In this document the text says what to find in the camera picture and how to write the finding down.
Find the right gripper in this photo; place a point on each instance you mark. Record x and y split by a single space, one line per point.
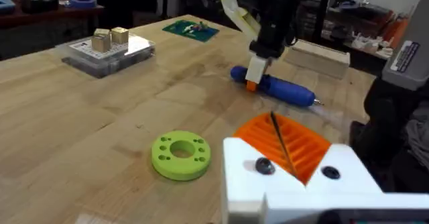
273 19

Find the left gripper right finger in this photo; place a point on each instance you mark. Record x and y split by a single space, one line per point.
342 170

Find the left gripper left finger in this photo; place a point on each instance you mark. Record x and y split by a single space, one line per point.
248 180

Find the blue electric screwdriver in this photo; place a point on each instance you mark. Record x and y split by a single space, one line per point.
285 89

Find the cream folded card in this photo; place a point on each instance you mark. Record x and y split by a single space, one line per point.
239 14

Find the pale wooden box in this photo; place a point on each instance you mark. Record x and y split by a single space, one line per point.
316 59

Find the green disc with holes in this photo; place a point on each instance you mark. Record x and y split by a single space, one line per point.
181 157

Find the green board with toy blocks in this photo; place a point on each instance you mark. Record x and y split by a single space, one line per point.
189 30

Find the cluttered shelf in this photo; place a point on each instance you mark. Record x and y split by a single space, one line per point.
360 26

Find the clear plastic parts box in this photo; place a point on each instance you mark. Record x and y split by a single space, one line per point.
107 58

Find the dark red side table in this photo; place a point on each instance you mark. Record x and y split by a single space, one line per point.
40 17

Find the black box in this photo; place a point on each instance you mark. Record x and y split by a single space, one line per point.
39 3

